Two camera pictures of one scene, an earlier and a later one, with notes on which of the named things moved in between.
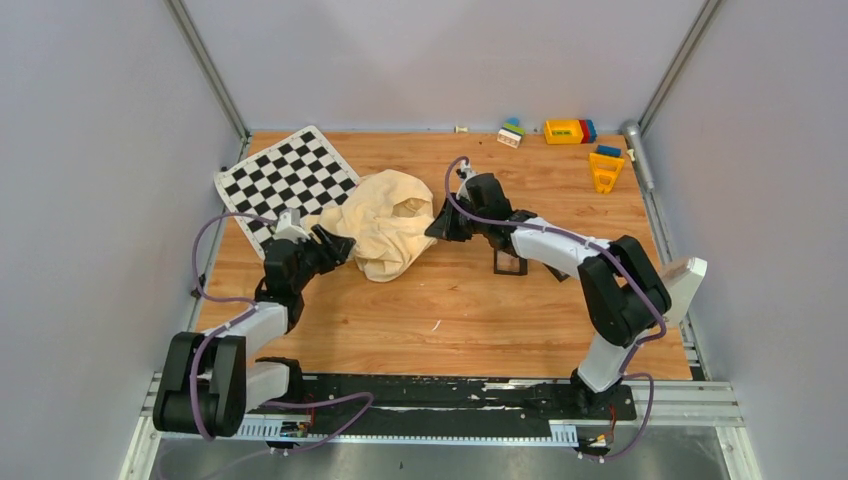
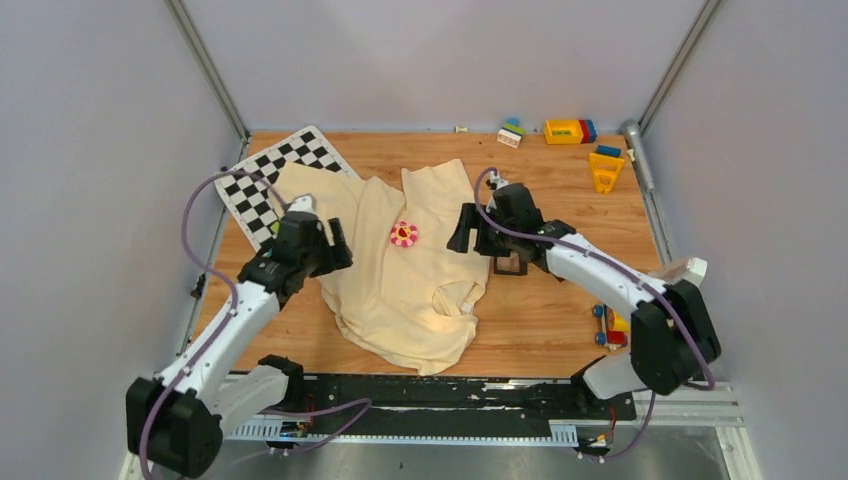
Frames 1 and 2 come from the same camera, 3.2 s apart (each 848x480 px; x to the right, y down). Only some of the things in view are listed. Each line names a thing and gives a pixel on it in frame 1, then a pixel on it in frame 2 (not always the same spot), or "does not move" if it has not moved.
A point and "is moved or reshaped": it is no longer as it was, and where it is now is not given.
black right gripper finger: x=443 y=226 → x=468 y=220
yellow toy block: x=563 y=132 does not move
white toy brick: x=508 y=138 does not move
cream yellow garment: x=389 y=215 is moved or reshaped
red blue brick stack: x=589 y=131 does not move
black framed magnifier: x=509 y=264 does not move
